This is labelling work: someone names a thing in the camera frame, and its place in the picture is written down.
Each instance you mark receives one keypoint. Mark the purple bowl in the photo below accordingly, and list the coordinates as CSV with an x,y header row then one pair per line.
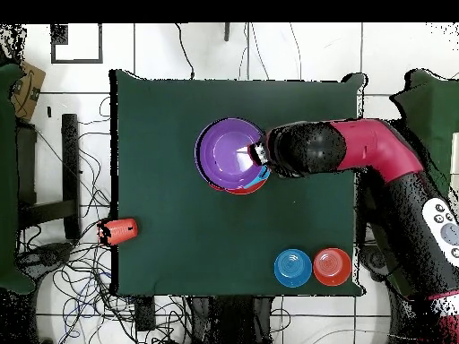
x,y
226,154

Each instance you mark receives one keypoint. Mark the black power strip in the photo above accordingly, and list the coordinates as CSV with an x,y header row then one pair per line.
x,y
145,315

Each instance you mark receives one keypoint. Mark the blue cup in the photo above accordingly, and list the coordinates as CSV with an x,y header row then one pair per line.
x,y
260,181

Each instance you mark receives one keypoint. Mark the green cloth side table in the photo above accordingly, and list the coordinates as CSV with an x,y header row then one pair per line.
x,y
7,179
434,100

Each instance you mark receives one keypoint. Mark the black caster base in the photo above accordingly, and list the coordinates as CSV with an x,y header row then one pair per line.
x,y
50,255

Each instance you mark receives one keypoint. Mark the small orange bowl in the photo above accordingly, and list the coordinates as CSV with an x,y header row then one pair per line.
x,y
331,267

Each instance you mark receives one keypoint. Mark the black post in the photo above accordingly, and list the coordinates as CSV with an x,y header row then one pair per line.
x,y
226,32

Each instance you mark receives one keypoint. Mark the black metal leg frame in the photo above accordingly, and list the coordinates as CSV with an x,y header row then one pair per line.
x,y
70,161

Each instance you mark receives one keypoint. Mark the black square floor frame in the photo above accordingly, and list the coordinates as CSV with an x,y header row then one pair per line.
x,y
77,62

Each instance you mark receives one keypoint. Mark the orange cup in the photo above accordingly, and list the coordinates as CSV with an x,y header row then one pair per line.
x,y
120,231

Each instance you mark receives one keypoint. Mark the blue bowl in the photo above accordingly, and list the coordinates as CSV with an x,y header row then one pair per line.
x,y
292,268

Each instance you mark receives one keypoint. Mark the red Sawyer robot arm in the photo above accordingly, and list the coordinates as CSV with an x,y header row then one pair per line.
x,y
380,143

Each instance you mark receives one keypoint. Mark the dark green tablecloth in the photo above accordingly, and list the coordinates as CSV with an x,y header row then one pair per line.
x,y
179,233

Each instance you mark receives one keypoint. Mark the white boxes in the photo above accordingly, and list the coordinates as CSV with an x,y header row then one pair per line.
x,y
455,161

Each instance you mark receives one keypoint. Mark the grey chair base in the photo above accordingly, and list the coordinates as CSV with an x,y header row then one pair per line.
x,y
374,259

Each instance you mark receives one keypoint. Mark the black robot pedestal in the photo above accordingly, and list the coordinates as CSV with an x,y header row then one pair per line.
x,y
229,322

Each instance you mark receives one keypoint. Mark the wide orange bowl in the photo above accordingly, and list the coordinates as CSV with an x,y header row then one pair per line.
x,y
247,190

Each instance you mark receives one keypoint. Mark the cardboard box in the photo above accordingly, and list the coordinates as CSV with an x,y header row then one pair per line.
x,y
28,93

